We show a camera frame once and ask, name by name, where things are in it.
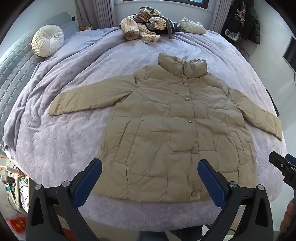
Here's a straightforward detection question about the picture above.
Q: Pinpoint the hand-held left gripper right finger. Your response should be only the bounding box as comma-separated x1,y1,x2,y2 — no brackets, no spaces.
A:
197,159,274,241

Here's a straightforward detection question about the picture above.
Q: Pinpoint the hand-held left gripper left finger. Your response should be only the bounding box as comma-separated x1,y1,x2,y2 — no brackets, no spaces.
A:
25,158,103,241

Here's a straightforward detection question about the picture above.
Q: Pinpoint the khaki puffer jacket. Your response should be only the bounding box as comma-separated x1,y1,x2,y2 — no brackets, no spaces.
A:
48,53,284,204

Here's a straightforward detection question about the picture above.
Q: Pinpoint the clothes hanger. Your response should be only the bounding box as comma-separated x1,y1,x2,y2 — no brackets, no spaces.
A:
234,6,246,24

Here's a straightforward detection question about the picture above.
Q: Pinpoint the person's right hand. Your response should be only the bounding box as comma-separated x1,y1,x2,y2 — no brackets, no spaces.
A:
279,199,296,233

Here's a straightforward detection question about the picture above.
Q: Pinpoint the lilac plush blanket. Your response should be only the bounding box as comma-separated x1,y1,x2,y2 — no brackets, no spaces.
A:
3,27,287,232

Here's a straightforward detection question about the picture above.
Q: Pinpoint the red printed packet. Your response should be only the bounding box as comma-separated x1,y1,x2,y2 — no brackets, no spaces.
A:
8,216,26,230

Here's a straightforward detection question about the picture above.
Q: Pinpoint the grey quilted headboard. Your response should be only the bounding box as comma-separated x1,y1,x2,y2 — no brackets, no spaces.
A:
0,12,77,139

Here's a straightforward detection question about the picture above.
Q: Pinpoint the hanging black puffer coat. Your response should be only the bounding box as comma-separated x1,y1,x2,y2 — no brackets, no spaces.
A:
228,0,260,44

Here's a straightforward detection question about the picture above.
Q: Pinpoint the round white pleated pillow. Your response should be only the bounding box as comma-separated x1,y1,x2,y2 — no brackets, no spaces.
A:
31,25,65,57

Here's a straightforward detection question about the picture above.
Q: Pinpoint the folded cream quilted jacket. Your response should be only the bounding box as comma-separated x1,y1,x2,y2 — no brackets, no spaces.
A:
180,17,207,35

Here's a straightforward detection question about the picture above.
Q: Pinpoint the dark crumpled clothing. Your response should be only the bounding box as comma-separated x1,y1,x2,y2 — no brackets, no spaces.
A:
162,22,183,35

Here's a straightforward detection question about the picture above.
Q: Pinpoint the grey robe belt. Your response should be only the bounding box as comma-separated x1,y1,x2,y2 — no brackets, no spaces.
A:
165,17,173,39

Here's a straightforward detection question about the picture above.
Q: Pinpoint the grey pleated curtain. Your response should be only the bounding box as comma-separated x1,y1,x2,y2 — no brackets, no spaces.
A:
211,0,234,32
76,0,117,29

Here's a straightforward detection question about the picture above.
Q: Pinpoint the cream striped robe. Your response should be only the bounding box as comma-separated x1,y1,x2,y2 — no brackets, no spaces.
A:
120,6,173,44

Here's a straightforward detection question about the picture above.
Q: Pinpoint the pile of cables and tools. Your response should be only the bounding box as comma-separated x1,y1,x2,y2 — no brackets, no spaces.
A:
0,158,30,214

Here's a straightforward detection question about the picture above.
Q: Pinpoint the wall mounted television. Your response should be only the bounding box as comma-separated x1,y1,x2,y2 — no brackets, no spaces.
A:
282,37,296,75

